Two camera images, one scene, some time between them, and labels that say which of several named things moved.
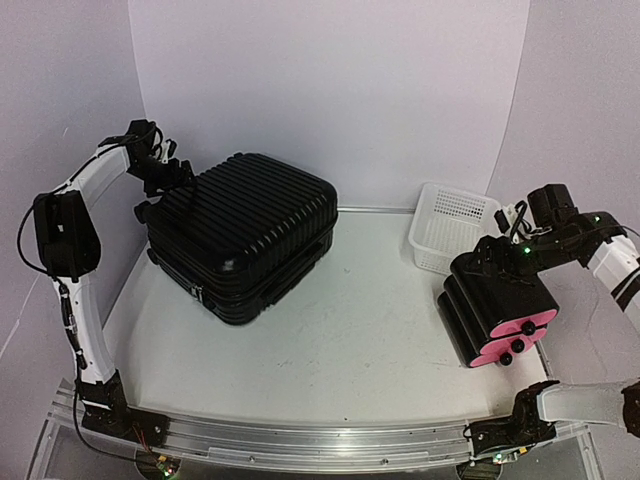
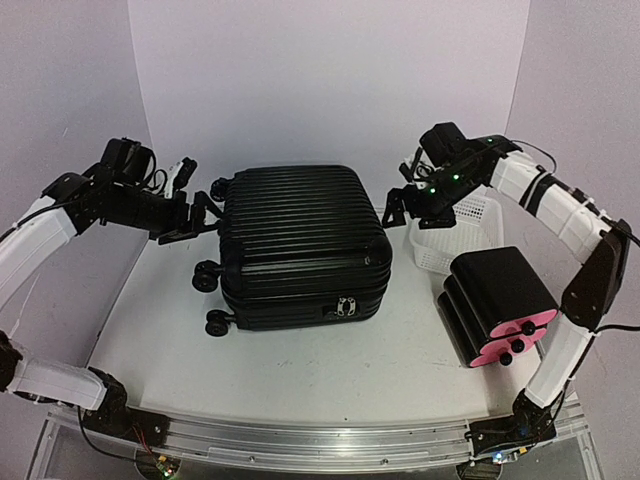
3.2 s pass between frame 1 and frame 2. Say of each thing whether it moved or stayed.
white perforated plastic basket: stayed
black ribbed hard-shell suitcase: moved
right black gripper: moved
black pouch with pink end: stayed
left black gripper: moved
